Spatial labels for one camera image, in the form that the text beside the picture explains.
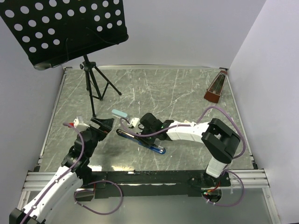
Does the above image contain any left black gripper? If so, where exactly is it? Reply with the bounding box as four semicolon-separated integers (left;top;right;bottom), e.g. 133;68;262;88
85;117;114;157

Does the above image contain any blue black stapler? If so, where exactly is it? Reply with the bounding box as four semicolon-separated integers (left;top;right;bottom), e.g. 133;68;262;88
116;129;166;154

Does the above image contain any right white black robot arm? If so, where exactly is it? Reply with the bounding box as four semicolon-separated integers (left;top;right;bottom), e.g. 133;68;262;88
137;113;241;186

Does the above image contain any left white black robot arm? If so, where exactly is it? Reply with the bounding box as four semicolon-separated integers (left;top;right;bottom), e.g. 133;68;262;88
9;118;114;224

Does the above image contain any light blue white stapler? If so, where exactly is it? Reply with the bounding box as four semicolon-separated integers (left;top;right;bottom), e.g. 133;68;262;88
112;109;128;118

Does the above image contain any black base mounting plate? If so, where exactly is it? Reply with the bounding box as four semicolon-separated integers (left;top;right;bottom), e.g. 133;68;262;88
80;170;231;199

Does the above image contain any brown wooden metronome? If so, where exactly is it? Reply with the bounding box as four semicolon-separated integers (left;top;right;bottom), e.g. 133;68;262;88
204;70;228;103

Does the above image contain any black music stand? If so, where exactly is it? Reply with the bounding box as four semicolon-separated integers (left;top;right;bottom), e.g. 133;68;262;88
0;0;129;119

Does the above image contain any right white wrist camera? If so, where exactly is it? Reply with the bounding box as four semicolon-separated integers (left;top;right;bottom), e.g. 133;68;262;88
128;118;140;129

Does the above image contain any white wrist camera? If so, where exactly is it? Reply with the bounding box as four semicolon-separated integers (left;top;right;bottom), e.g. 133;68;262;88
63;116;90;132
128;118;140;129

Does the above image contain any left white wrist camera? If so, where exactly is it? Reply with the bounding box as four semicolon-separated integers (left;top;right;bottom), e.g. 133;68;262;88
63;116;90;132

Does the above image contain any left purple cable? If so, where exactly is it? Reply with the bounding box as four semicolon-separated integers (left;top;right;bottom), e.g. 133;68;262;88
20;122;86;224

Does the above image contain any aluminium frame rail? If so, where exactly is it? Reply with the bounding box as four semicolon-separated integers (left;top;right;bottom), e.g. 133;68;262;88
232;169;270;189

